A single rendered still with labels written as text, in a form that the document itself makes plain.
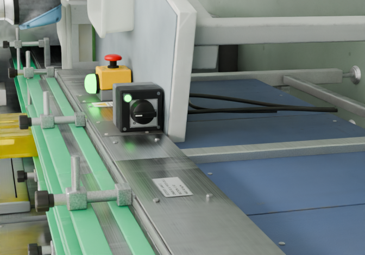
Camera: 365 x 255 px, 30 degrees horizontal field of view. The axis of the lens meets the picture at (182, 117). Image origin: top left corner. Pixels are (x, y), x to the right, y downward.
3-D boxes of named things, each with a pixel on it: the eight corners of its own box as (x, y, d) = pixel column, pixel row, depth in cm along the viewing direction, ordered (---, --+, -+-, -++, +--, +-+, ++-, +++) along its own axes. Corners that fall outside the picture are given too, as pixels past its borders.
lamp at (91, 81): (96, 91, 157) (83, 92, 156) (96, 72, 156) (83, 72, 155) (99, 95, 153) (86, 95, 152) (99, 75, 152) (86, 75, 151)
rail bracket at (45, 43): (64, 70, 261) (4, 72, 255) (63, 26, 257) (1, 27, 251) (65, 72, 257) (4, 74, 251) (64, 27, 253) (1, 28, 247)
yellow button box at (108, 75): (127, 94, 161) (95, 95, 159) (127, 62, 159) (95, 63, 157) (133, 100, 154) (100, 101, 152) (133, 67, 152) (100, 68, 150)
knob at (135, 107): (153, 122, 126) (157, 126, 123) (129, 123, 125) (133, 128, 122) (153, 98, 125) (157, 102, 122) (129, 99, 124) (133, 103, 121)
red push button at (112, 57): (102, 68, 156) (102, 53, 155) (120, 67, 157) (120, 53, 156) (106, 71, 152) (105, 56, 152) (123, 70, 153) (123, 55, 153)
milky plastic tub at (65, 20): (89, 70, 217) (62, 72, 215) (88, 0, 212) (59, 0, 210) (98, 80, 201) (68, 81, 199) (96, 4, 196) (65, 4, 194)
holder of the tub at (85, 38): (91, 87, 218) (67, 88, 216) (89, 0, 212) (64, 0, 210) (99, 98, 202) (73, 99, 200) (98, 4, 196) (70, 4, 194)
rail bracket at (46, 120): (85, 123, 140) (18, 126, 137) (84, 87, 139) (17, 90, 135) (88, 127, 137) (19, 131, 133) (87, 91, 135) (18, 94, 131)
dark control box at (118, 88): (154, 120, 135) (112, 123, 133) (155, 81, 133) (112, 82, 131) (165, 131, 127) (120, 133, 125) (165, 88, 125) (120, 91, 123)
